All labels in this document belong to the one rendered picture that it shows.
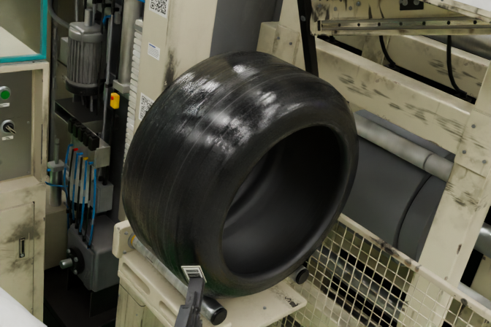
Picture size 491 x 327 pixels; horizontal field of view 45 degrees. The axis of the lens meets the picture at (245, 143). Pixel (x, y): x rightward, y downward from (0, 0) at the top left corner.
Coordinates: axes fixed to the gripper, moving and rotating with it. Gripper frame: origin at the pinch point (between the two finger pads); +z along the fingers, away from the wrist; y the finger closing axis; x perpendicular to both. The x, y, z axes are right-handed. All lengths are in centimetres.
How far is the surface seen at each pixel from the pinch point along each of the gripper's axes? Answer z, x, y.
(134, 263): 19.5, -24.5, 17.4
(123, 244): 23.5, -27.5, 14.4
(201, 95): 29.2, 5.3, -27.9
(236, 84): 31.3, 12.4, -27.9
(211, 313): 3.2, -0.8, 14.1
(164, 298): 9.3, -14.5, 17.3
